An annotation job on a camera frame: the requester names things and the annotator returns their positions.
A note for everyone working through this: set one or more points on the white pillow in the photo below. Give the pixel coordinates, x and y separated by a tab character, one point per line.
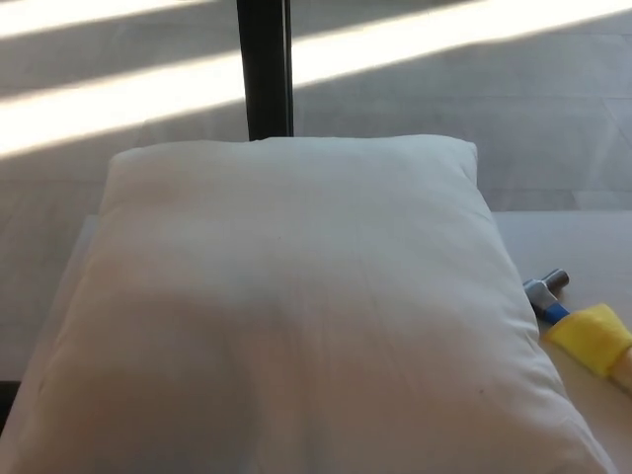
306	306

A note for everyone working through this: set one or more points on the black vertical post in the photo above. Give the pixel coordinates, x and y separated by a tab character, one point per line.
264	69

